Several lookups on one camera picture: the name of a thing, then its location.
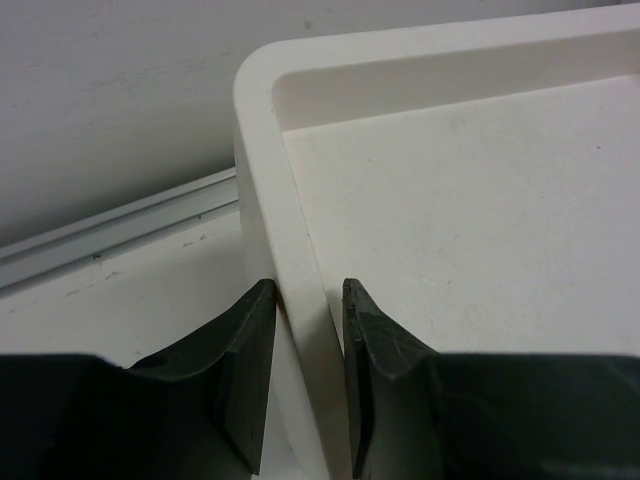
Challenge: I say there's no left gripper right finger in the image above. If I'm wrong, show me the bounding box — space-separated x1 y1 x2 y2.
342 278 639 479

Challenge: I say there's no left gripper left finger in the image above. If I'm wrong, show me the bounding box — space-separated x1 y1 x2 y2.
1 279 276 479

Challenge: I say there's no white drawer cabinet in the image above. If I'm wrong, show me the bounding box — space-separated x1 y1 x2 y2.
233 4 639 479

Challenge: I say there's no aluminium table frame rail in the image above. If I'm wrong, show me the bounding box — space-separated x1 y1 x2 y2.
1 168 238 290

